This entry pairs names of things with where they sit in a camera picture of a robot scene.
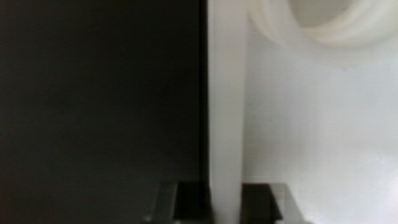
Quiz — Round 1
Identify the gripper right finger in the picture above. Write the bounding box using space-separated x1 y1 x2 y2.
240 183 295 224

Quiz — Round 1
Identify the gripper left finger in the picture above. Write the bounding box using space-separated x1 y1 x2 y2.
144 182 210 224

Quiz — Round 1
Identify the white square table top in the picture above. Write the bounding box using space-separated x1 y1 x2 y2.
208 0 398 224

